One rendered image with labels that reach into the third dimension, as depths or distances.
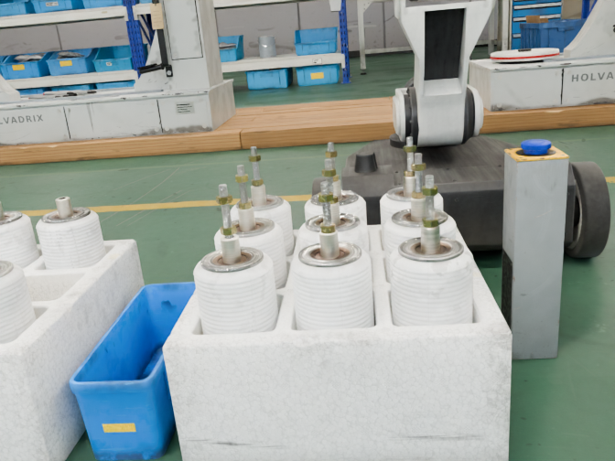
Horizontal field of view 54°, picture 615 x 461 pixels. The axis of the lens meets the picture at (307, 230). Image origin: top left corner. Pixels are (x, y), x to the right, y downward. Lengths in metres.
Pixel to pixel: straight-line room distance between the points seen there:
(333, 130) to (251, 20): 6.60
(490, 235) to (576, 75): 1.71
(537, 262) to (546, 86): 1.98
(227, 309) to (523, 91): 2.28
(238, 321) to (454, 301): 0.25
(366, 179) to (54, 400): 0.71
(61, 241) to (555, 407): 0.76
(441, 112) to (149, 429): 0.94
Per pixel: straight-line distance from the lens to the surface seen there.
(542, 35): 5.23
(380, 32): 9.09
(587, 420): 0.89
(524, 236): 0.91
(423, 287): 0.69
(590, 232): 1.29
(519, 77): 2.83
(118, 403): 0.81
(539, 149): 0.90
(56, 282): 1.02
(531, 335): 0.98
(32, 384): 0.81
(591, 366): 1.00
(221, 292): 0.70
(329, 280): 0.68
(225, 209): 0.71
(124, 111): 2.96
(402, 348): 0.68
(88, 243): 1.02
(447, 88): 1.41
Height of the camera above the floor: 0.51
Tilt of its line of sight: 19 degrees down
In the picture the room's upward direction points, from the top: 5 degrees counter-clockwise
